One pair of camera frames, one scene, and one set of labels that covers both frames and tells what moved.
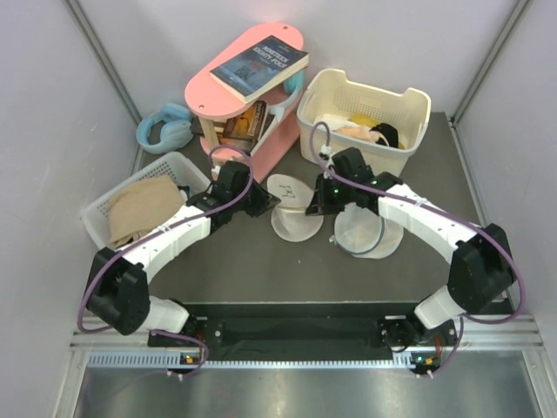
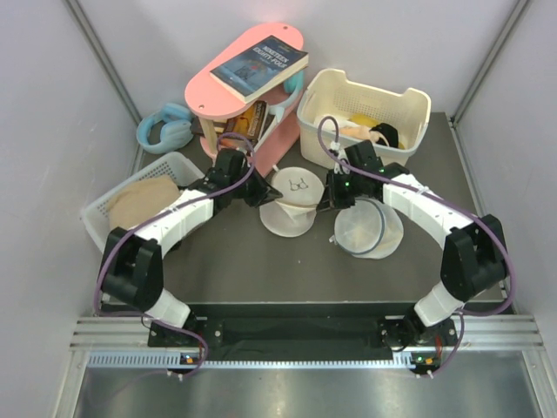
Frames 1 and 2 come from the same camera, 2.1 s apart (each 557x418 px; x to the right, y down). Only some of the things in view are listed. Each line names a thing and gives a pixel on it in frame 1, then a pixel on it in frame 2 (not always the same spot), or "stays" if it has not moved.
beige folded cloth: [139, 207] stays
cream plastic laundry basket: [336, 113] stays
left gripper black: [264, 201] → [264, 192]
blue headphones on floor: [176, 131] stays
